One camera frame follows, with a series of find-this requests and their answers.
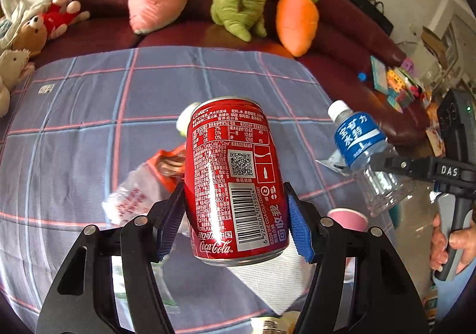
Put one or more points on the red soda can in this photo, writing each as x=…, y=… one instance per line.
x=230, y=178

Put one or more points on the person's right hand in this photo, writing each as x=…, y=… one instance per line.
x=438, y=244

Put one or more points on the teal booklet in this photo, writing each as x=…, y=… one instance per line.
x=379, y=73

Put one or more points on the pink paper cup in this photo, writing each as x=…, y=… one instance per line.
x=346, y=220

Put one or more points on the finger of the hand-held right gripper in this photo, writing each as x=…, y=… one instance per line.
x=409, y=165

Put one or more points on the blue bottle cap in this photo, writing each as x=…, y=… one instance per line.
x=362, y=77

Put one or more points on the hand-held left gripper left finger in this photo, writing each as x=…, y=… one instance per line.
x=169, y=230

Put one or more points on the cardboard box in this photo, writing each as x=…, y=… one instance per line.
x=435, y=44

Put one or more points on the orange carrot plush toy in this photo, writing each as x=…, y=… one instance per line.
x=297, y=18

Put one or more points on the black bag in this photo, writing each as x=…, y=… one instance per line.
x=360, y=3

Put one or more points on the small white green bottle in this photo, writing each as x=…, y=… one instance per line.
x=184, y=122

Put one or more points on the orange snack packet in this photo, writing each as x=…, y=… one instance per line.
x=163, y=165

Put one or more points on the white plush rabbit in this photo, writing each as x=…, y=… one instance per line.
x=13, y=70

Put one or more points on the dark red leather sofa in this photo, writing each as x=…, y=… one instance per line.
x=178, y=36

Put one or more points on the clear plastic wrapper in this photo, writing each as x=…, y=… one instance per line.
x=331, y=165

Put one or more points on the brown teddy bear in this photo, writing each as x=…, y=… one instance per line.
x=33, y=31

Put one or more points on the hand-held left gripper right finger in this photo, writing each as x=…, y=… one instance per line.
x=297, y=230

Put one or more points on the white paper tissue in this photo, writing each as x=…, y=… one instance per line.
x=267, y=282

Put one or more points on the colourful toy blocks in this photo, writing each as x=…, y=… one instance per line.
x=403, y=90

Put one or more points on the blue plaid tablecloth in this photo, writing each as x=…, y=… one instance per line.
x=93, y=114

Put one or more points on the yellow snack packet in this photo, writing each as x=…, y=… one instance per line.
x=271, y=326

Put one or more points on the clear water bottle blue label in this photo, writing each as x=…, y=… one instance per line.
x=357, y=137

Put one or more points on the clear plastic bag red print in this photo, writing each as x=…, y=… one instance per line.
x=130, y=196

